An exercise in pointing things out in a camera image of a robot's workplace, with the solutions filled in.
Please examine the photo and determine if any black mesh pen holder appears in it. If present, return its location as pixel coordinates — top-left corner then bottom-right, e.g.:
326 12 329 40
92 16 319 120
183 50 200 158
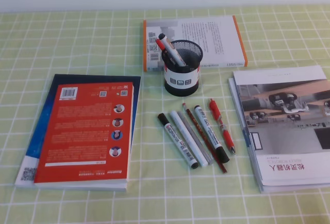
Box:
161 40 203 97

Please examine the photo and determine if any grey glitter pen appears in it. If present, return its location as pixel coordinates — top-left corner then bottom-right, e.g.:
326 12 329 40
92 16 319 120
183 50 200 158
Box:
177 111 213 165

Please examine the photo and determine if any red retractable pen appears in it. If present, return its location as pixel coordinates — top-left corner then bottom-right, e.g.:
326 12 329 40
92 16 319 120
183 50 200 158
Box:
209 99 236 155

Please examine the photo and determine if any white marker in holder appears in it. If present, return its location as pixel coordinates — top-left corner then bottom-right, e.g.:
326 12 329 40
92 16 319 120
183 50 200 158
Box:
158 33 186 67

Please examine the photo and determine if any white marker black cap left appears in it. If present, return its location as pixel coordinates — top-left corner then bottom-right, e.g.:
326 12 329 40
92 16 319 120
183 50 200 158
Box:
157 113 199 169

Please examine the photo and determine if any white marker black cap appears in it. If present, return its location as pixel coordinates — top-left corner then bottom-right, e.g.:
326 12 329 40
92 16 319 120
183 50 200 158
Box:
194 105 230 163
157 113 199 169

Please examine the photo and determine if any white light blue marker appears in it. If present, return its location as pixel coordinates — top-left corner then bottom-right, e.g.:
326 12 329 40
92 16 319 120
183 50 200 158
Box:
170 111 208 167

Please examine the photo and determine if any white book orange spine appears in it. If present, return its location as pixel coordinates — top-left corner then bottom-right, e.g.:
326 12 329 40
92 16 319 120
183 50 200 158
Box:
143 15 248 72

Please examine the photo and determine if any white marker black cap right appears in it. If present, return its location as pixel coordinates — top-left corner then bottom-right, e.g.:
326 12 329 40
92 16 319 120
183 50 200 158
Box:
194 105 230 163

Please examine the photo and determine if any red cover book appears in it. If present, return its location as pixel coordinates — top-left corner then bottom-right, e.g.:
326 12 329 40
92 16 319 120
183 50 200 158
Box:
34 82 134 190

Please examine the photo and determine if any red wooden pencil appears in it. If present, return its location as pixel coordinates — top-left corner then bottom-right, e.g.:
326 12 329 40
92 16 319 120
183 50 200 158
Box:
183 103 227 173

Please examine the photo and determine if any robot photo cover book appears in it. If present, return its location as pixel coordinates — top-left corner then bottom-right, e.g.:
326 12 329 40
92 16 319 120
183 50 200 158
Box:
232 65 330 187

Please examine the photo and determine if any blue cover book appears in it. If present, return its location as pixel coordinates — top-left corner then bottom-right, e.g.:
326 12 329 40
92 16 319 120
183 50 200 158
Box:
14 74 141 188

